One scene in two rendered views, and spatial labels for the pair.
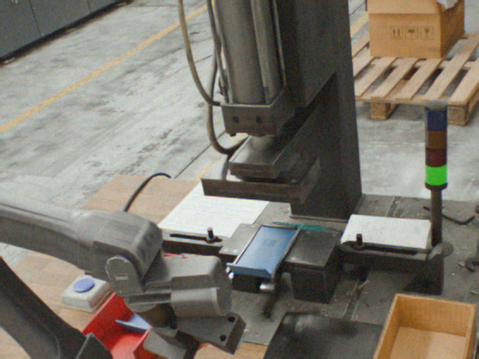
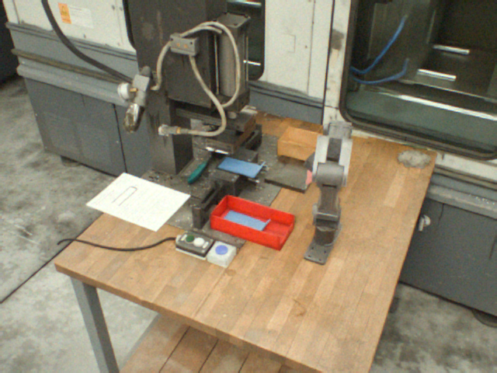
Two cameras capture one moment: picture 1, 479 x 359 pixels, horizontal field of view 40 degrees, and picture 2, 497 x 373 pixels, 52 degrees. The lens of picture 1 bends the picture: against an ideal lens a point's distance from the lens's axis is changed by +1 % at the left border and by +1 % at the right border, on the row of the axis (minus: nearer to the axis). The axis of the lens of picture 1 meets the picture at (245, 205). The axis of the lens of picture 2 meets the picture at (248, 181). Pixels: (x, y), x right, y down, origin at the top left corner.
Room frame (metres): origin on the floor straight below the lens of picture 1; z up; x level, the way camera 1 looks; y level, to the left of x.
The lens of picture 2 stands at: (1.01, 1.46, 2.06)
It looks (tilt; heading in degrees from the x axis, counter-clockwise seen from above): 38 degrees down; 267
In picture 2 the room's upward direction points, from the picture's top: straight up
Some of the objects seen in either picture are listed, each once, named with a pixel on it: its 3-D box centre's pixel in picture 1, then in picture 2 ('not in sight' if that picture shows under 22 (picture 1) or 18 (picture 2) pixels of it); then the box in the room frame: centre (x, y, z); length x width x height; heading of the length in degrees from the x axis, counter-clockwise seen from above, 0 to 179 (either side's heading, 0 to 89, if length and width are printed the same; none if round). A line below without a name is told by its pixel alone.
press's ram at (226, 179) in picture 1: (268, 104); (212, 102); (1.04, -0.07, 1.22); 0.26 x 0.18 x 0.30; 151
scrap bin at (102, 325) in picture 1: (146, 308); (251, 221); (0.93, 0.21, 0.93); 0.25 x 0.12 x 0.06; 151
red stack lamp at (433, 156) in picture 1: (435, 153); not in sight; (0.98, -0.34, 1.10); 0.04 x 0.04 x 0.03
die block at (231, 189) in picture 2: (282, 263); (234, 173); (0.97, -0.05, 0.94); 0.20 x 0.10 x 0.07; 61
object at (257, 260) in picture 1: (263, 247); (241, 164); (0.95, -0.02, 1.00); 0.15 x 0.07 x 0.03; 152
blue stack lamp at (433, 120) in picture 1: (435, 116); not in sight; (0.98, -0.34, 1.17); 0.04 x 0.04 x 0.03
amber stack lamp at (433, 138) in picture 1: (435, 135); not in sight; (0.98, -0.34, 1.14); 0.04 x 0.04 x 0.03
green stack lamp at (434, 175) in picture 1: (435, 171); not in sight; (0.98, -0.34, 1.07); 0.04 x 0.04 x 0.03
